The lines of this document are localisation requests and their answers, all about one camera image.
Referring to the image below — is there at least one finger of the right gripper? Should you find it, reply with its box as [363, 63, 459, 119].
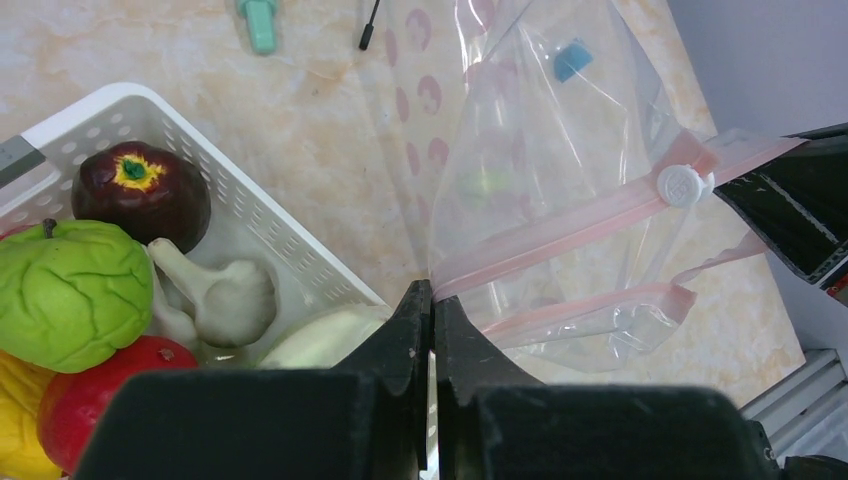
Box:
[717, 123, 847, 289]

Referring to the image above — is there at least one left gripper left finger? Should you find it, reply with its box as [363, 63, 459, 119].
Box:
[75, 280, 431, 479]

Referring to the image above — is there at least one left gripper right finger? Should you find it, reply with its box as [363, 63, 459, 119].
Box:
[433, 298, 781, 479]

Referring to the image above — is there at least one green toy napa cabbage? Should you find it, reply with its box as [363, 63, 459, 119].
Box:
[255, 303, 394, 370]

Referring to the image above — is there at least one clear pink zip top bag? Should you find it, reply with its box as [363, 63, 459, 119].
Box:
[357, 0, 808, 376]

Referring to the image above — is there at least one red toy apple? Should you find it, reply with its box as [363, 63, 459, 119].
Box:
[36, 335, 199, 475]

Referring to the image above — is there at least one green toy apple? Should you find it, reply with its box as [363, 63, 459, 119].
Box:
[1, 218, 154, 373]

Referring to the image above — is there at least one white perforated plastic basket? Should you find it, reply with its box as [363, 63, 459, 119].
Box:
[1, 82, 384, 368]

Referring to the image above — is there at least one white toy garlic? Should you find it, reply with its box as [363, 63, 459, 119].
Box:
[147, 238, 278, 348]

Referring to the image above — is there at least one green lego brick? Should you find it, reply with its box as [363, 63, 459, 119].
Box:
[461, 170, 511, 202]

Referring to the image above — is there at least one blue toy block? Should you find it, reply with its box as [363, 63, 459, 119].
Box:
[553, 39, 594, 83]

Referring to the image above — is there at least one dark purple toy mangosteen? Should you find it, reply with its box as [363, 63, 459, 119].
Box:
[71, 141, 212, 253]

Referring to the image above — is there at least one yellow toy banana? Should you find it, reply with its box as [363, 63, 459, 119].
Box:
[1, 352, 62, 479]

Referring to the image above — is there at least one black tripod microphone stand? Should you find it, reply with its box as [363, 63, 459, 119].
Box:
[358, 0, 381, 51]

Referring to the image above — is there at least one teal cylindrical toy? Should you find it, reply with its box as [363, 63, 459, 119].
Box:
[237, 0, 278, 55]

